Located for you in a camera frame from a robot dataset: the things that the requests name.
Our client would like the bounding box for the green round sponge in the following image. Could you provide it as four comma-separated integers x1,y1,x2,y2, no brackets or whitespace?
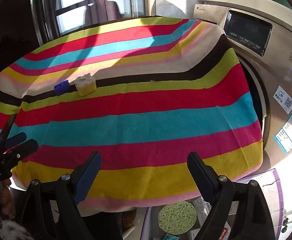
157,201,197,235

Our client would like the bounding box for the dark blue small block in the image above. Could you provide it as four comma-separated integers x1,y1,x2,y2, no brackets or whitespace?
54,80,70,96

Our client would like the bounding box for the teal small box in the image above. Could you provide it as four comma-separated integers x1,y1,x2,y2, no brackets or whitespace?
161,233,179,240

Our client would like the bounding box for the yellow white sponge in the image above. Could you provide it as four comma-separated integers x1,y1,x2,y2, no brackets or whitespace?
73,73,96,96

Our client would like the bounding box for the purple white storage box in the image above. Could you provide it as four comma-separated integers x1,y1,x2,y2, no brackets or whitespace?
139,168,287,240

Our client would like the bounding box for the striped colourful tablecloth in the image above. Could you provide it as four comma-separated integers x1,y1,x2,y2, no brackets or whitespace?
0,17,263,211

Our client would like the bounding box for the silver washing machine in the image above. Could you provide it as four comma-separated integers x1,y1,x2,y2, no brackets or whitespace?
193,0,292,172

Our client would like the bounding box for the window frame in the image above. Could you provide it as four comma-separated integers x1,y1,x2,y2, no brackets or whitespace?
30,0,148,45

